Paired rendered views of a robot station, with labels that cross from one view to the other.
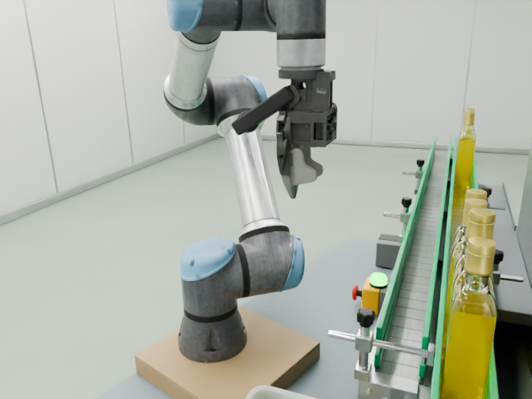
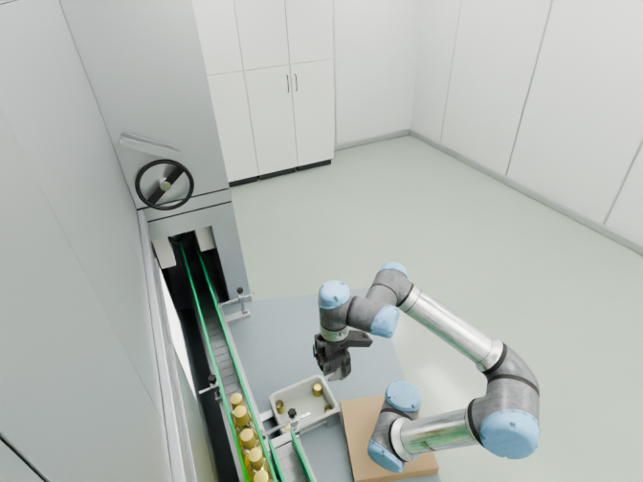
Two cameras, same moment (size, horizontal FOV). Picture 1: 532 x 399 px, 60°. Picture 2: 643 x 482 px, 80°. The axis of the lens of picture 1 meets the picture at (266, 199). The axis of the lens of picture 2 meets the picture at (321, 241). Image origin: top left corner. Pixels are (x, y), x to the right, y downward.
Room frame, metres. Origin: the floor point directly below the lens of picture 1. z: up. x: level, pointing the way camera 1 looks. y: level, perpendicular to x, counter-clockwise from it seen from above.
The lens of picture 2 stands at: (1.19, -0.56, 2.15)
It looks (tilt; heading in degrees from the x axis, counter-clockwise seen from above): 36 degrees down; 134
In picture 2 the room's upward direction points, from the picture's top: 3 degrees counter-clockwise
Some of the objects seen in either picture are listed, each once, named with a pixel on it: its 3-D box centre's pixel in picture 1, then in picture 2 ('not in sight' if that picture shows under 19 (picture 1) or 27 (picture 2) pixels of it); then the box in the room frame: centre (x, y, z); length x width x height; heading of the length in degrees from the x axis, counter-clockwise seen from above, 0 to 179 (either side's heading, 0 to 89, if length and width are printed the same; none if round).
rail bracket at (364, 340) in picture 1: (379, 347); (286, 425); (0.63, -0.18, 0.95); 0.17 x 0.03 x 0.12; 67
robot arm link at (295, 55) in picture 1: (302, 55); (334, 327); (0.75, -0.06, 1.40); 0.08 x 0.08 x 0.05
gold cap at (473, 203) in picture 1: (474, 213); (255, 458); (0.72, -0.35, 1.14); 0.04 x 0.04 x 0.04
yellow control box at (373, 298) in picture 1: (376, 297); not in sight; (1.05, -0.28, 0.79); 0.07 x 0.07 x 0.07; 67
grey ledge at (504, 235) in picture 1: (497, 241); not in sight; (1.26, -0.69, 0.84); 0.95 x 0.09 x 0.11; 157
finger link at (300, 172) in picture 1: (300, 175); not in sight; (0.73, -0.06, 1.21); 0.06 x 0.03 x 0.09; 67
